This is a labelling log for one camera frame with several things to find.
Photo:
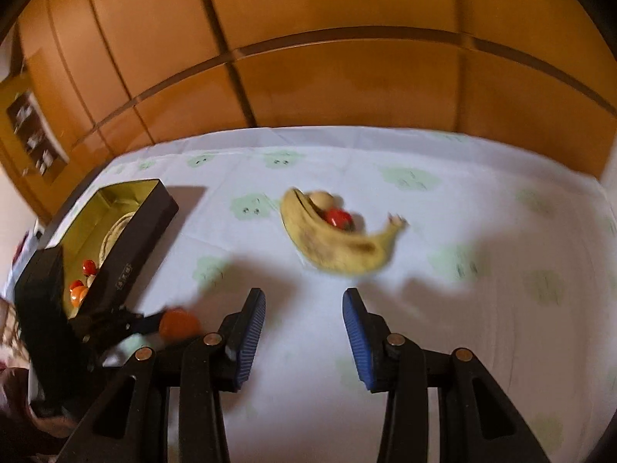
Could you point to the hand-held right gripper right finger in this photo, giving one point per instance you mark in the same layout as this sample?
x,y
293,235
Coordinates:
x,y
359,347

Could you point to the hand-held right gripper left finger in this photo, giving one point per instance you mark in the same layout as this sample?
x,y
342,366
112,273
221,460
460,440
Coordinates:
x,y
250,337

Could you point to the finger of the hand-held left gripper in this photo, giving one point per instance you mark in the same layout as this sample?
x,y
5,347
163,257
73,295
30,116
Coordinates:
x,y
118,318
144,329

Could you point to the small orange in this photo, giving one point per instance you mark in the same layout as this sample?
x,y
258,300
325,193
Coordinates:
x,y
179,324

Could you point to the mandarin orange with green leaf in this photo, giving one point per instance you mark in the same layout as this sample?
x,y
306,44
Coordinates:
x,y
79,295

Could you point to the spotted banana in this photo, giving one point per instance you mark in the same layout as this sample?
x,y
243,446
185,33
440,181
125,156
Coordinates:
x,y
328,251
110,238

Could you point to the gold rectangular box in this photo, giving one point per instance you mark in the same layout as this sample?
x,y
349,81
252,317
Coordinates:
x,y
111,197

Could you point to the person's left hand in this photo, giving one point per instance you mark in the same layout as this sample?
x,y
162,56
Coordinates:
x,y
43,424

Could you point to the wooden cabinet with shelf niche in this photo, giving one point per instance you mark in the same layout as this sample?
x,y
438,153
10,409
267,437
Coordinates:
x,y
19,188

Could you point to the round beige nut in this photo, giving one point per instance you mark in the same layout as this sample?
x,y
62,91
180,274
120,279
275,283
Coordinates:
x,y
322,199

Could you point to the large wooden wardrobe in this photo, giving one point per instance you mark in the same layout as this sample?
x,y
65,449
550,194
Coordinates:
x,y
337,33

